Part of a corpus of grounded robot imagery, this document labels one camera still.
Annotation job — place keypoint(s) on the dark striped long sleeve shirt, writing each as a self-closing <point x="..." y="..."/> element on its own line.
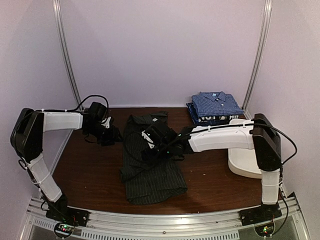
<point x="147" y="184"/>

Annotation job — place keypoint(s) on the right circuit board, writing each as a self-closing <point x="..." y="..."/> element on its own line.
<point x="265" y="230"/>

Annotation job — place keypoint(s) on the left aluminium frame post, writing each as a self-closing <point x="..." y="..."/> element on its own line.
<point x="65" y="52"/>

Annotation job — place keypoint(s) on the right aluminium frame post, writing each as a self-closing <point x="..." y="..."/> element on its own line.
<point x="263" y="35"/>

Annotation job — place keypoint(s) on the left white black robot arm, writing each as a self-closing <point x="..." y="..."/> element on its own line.
<point x="27" y="140"/>

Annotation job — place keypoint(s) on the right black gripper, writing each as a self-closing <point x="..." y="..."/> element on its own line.
<point x="149" y="157"/>

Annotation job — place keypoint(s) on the blue checked folded shirt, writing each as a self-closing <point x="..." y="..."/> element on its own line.
<point x="215" y="104"/>

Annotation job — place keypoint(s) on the white plastic bin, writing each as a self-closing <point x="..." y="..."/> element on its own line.
<point x="241" y="151"/>

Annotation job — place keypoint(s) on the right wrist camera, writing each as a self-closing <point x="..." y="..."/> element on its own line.
<point x="146" y="137"/>

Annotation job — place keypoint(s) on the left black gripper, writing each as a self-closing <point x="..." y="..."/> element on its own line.
<point x="113" y="137"/>

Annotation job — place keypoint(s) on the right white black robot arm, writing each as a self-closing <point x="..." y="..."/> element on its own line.
<point x="256" y="135"/>

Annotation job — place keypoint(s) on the dark blue printed folded shirt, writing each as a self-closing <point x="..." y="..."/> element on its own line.
<point x="208" y="120"/>

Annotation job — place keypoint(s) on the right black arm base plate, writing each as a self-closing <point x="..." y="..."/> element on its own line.
<point x="261" y="213"/>

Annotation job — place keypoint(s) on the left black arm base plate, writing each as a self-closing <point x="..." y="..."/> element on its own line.
<point x="71" y="216"/>

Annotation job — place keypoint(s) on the front aluminium rail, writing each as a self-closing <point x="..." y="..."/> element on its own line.
<point x="220" y="225"/>

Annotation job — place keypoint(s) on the circuit board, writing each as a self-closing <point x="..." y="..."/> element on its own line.
<point x="265" y="230"/>
<point x="62" y="229"/>

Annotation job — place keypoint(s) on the left circuit board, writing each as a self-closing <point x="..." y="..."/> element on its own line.
<point x="62" y="229"/>

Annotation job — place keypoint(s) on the aluminium frame post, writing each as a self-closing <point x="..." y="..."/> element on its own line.
<point x="263" y="35"/>
<point x="65" y="52"/>

